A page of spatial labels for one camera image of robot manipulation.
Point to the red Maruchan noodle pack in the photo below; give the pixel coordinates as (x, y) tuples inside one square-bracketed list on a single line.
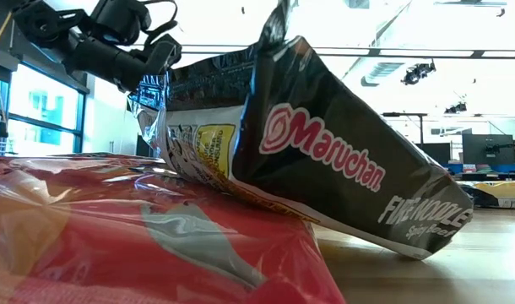
[(114, 253)]

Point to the black fire noodle pack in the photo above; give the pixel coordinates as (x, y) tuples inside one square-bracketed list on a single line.
[(325, 190)]

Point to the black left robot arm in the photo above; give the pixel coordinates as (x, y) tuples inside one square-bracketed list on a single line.
[(101, 63)]

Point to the yellow Maruchan noodle pack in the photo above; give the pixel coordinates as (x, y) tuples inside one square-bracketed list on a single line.
[(504, 192)]

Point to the large dark-framed window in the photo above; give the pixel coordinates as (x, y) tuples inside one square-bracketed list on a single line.
[(42, 122)]

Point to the ceiling vent grille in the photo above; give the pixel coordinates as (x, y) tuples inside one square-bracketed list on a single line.
[(382, 72)]

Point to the large black ceiling rig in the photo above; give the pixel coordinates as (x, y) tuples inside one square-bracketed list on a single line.
[(418, 72)]

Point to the black T-shaped stand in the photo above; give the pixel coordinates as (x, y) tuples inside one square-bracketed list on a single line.
[(421, 126)]

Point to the black monitor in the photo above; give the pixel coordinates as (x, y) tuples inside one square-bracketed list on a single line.
[(477, 145), (435, 153)]

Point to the small black ceiling rig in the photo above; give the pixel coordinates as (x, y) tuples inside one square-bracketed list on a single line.
[(456, 107)]

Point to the blue storage crate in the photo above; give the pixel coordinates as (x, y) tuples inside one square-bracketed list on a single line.
[(506, 168)]

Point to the long ceiling light rail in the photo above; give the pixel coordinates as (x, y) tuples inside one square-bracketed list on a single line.
[(426, 53)]

